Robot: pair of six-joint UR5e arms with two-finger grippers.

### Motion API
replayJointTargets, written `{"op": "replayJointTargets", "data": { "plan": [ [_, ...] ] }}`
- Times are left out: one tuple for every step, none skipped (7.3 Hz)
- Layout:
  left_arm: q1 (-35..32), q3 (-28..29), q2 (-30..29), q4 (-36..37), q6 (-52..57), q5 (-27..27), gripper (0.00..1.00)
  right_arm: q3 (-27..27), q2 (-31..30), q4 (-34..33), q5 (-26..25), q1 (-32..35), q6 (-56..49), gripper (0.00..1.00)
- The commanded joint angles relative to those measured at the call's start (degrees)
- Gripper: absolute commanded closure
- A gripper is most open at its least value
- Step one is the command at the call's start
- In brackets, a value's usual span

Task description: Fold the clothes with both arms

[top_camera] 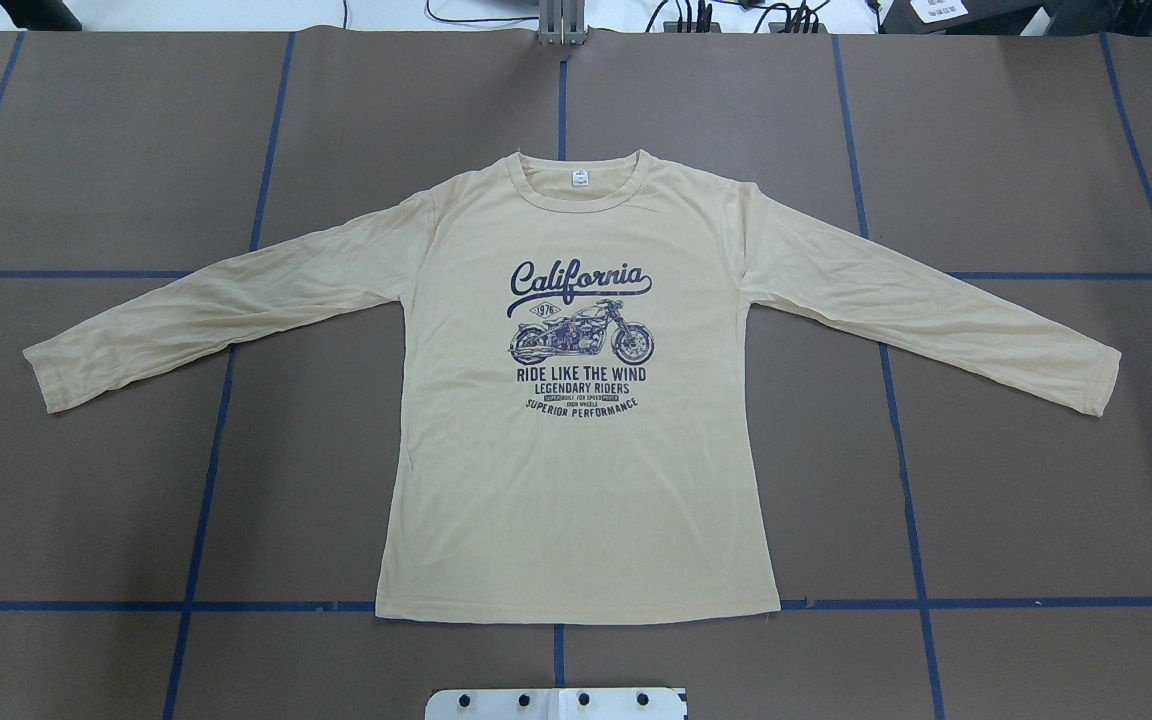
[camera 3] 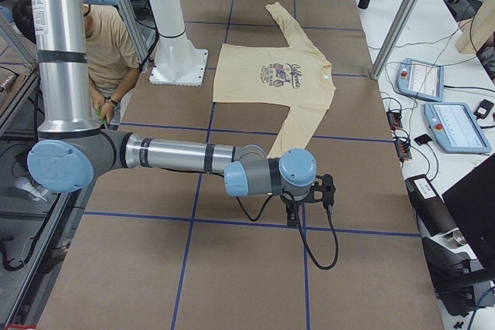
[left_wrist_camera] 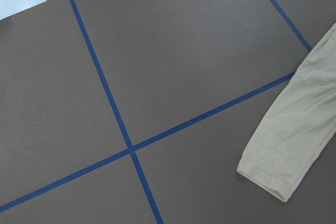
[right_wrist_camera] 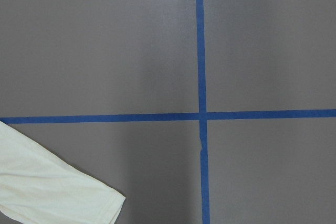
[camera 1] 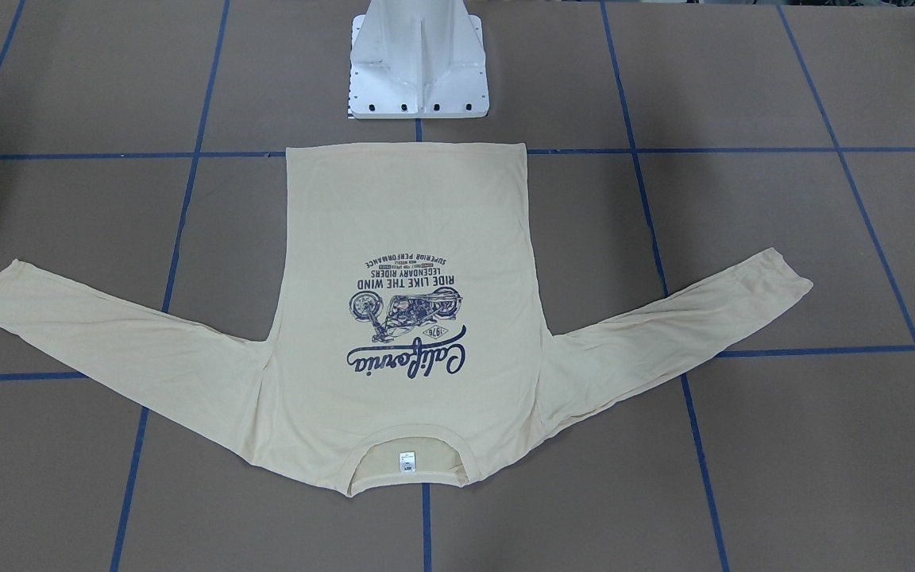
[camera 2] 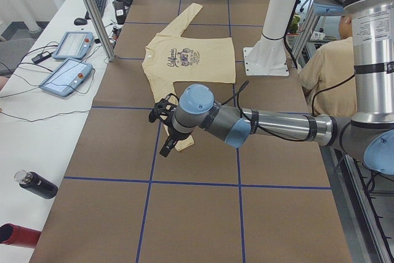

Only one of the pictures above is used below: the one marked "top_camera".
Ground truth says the aluminium frame post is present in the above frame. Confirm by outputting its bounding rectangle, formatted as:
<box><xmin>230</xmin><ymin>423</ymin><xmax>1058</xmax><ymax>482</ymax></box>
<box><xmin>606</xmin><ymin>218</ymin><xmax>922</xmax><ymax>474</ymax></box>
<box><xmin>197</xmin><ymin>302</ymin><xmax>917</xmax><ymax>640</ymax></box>
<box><xmin>538</xmin><ymin>0</ymin><xmax>588</xmax><ymax>46</ymax></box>

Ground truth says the cream long-sleeve printed shirt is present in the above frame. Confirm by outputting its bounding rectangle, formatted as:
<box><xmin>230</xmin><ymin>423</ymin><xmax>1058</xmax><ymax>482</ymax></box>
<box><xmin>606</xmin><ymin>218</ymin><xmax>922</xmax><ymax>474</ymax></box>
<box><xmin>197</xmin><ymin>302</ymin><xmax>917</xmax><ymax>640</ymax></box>
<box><xmin>23</xmin><ymin>150</ymin><xmax>1121</xmax><ymax>626</ymax></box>

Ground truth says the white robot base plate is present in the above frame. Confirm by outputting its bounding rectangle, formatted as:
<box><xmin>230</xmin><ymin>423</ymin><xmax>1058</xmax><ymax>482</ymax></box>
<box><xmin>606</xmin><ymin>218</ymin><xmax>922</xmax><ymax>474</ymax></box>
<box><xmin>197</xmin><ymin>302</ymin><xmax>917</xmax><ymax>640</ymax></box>
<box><xmin>424</xmin><ymin>685</ymin><xmax>689</xmax><ymax>719</ymax></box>

